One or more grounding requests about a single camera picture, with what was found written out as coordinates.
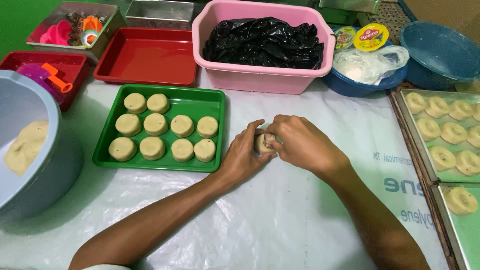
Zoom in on green margarine sachet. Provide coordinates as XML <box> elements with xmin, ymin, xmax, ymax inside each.
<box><xmin>334</xmin><ymin>26</ymin><xmax>357</xmax><ymax>50</ymax></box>

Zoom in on shiny metal pan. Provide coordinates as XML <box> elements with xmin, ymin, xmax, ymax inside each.
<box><xmin>319</xmin><ymin>0</ymin><xmax>382</xmax><ymax>15</ymax></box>

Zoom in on person's right hand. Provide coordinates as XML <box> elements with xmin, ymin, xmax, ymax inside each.
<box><xmin>265</xmin><ymin>115</ymin><xmax>352</xmax><ymax>177</ymax></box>

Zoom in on green plastic tray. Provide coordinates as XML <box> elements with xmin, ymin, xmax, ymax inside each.
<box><xmin>92</xmin><ymin>83</ymin><xmax>226</xmax><ymax>173</ymax></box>

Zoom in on grey plastic basin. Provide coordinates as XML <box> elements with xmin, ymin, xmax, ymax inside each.
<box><xmin>0</xmin><ymin>70</ymin><xmax>84</xmax><ymax>223</ymax></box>

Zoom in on group of flat dough discs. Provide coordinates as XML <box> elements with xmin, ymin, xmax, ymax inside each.
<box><xmin>108</xmin><ymin>92</ymin><xmax>220</xmax><ymax>163</ymax></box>

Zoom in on black plastic bag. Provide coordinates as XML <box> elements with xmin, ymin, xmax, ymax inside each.
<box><xmin>203</xmin><ymin>17</ymin><xmax>325</xmax><ymax>70</ymax></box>

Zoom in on brown wooden board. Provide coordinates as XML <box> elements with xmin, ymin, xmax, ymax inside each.
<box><xmin>388</xmin><ymin>88</ymin><xmax>460</xmax><ymax>270</ymax></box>

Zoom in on clear plastic bag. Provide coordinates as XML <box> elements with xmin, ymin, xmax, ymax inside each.
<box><xmin>332</xmin><ymin>45</ymin><xmax>410</xmax><ymax>86</ymax></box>

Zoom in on dough ball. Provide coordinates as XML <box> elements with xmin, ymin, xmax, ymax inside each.
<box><xmin>254</xmin><ymin>132</ymin><xmax>279</xmax><ymax>155</ymax></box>

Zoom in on single dimpled dough round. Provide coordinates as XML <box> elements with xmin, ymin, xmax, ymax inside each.
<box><xmin>443</xmin><ymin>187</ymin><xmax>479</xmax><ymax>216</ymax></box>

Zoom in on white round mould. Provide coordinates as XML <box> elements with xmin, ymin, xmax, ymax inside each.
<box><xmin>80</xmin><ymin>30</ymin><xmax>99</xmax><ymax>48</ymax></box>

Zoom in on person's left hand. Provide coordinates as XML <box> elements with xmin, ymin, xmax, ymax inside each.
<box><xmin>219</xmin><ymin>119</ymin><xmax>278</xmax><ymax>188</ymax></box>

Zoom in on purple plastic scraper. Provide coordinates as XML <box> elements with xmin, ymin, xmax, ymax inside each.
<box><xmin>17</xmin><ymin>63</ymin><xmax>65</xmax><ymax>104</ymax></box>

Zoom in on yellow margarine sachet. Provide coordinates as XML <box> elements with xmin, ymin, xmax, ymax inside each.
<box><xmin>353</xmin><ymin>23</ymin><xmax>390</xmax><ymax>52</ymax></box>

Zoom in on white plastic table sheet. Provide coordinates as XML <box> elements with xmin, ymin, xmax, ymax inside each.
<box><xmin>0</xmin><ymin>69</ymin><xmax>451</xmax><ymax>270</ymax></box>

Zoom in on small red plastic tray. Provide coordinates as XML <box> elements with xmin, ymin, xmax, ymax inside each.
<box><xmin>0</xmin><ymin>51</ymin><xmax>91</xmax><ymax>112</ymax></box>

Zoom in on batch of dimpled dough cookies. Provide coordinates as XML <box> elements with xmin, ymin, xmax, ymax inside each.
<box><xmin>404</xmin><ymin>92</ymin><xmax>480</xmax><ymax>177</ymax></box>

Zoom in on woven mat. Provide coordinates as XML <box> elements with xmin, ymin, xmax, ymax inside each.
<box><xmin>369</xmin><ymin>2</ymin><xmax>413</xmax><ymax>36</ymax></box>

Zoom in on square metal tin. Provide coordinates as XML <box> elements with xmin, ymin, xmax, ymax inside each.
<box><xmin>25</xmin><ymin>1</ymin><xmax>128</xmax><ymax>63</ymax></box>

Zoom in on large blue basin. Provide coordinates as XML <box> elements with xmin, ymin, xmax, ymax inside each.
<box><xmin>399</xmin><ymin>21</ymin><xmax>480</xmax><ymax>91</ymax></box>

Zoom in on metal baking tray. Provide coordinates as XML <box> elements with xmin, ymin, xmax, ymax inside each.
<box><xmin>431</xmin><ymin>182</ymin><xmax>480</xmax><ymax>270</ymax></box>
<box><xmin>394</xmin><ymin>89</ymin><xmax>480</xmax><ymax>184</ymax></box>

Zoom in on pink plastic moulds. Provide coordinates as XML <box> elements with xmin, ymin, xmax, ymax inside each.
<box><xmin>39</xmin><ymin>20</ymin><xmax>73</xmax><ymax>47</ymax></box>

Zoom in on metal loaf pan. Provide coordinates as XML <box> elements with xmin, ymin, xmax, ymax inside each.
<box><xmin>125</xmin><ymin>0</ymin><xmax>195</xmax><ymax>30</ymax></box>

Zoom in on large dough mass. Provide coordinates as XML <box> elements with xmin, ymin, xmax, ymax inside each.
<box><xmin>4</xmin><ymin>121</ymin><xmax>50</xmax><ymax>178</ymax></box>

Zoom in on pink plastic tub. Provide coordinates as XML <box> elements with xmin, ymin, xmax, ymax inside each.
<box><xmin>191</xmin><ymin>0</ymin><xmax>337</xmax><ymax>95</ymax></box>

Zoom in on blue plastic bowl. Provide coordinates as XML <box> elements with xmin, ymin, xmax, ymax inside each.
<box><xmin>322</xmin><ymin>26</ymin><xmax>409</xmax><ymax>98</ymax></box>

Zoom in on large red plastic tray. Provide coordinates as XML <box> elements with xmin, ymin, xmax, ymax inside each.
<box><xmin>93</xmin><ymin>27</ymin><xmax>198</xmax><ymax>88</ymax></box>

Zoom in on orange plastic tool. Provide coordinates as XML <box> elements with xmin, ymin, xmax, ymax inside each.
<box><xmin>41</xmin><ymin>63</ymin><xmax>74</xmax><ymax>94</ymax></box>

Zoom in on orange plastic mould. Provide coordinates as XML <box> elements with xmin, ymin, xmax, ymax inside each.
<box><xmin>82</xmin><ymin>16</ymin><xmax>104</xmax><ymax>33</ymax></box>

